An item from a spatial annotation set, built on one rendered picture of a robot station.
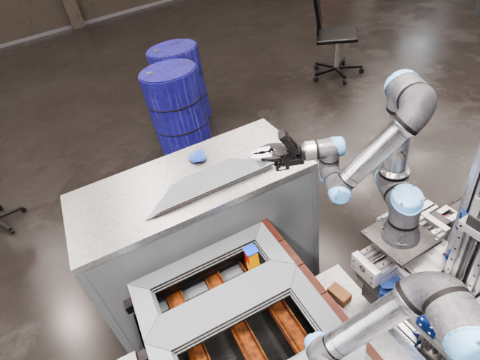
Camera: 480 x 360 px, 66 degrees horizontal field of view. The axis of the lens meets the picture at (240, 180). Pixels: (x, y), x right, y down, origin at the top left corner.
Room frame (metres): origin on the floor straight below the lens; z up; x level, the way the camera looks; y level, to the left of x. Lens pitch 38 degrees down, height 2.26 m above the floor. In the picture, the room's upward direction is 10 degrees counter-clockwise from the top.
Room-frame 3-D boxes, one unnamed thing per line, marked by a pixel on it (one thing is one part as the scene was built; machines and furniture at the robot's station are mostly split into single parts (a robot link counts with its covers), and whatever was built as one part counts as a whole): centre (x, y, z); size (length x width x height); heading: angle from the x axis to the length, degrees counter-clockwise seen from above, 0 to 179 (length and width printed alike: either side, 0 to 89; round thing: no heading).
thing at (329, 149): (1.13, -0.36, 1.43); 0.11 x 0.08 x 0.09; 86
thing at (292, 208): (1.35, 0.20, 0.50); 1.30 x 0.04 x 1.01; 110
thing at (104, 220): (1.61, 0.29, 1.03); 1.30 x 0.60 x 0.04; 110
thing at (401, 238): (0.98, -0.61, 1.09); 0.15 x 0.15 x 0.10
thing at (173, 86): (4.00, 0.51, 0.46); 1.25 x 0.76 x 0.92; 12
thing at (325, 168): (1.12, -0.35, 1.33); 0.11 x 0.08 x 0.11; 176
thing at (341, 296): (0.97, -0.36, 0.70); 0.10 x 0.06 x 0.05; 32
